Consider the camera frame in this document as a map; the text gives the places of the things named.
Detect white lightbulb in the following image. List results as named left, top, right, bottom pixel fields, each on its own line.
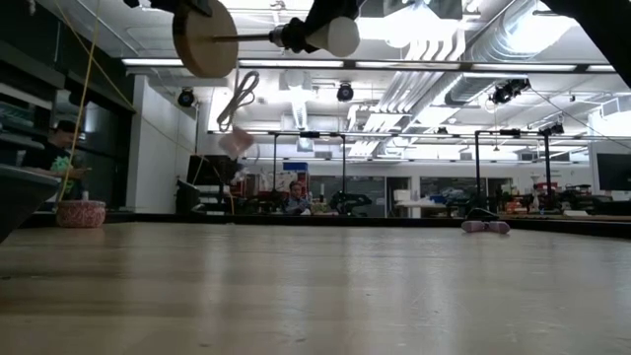
left=305, top=16, right=362, bottom=58

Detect lamp stand with wooden base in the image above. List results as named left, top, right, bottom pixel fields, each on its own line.
left=172, top=0, right=317, bottom=80

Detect ceiling light strip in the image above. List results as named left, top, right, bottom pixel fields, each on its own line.
left=120, top=57, right=618, bottom=71

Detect person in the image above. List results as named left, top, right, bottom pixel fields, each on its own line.
left=282, top=179, right=313, bottom=216
left=21, top=119, right=93, bottom=204

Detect pink round patterned container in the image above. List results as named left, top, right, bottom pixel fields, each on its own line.
left=54, top=198, right=107, bottom=230

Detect black ceiling-mounted camera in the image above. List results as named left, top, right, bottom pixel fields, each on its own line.
left=176, top=87, right=197, bottom=109
left=489, top=77, right=532, bottom=106
left=335, top=82, right=356, bottom=104

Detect black background rig frame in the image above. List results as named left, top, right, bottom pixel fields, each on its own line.
left=472, top=126, right=554, bottom=214
left=267, top=129, right=349, bottom=214

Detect yellow cable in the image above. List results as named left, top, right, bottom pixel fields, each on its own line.
left=52, top=0, right=104, bottom=204

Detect silver ventilation duct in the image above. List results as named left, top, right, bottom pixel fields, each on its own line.
left=443, top=19, right=548, bottom=107

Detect black metal table frame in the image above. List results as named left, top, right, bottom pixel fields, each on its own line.
left=19, top=206, right=631, bottom=241

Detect purple handled pliers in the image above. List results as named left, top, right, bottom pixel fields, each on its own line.
left=459, top=218, right=512, bottom=236

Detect black wall monitor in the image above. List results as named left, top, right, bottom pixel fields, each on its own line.
left=595, top=152, right=631, bottom=192

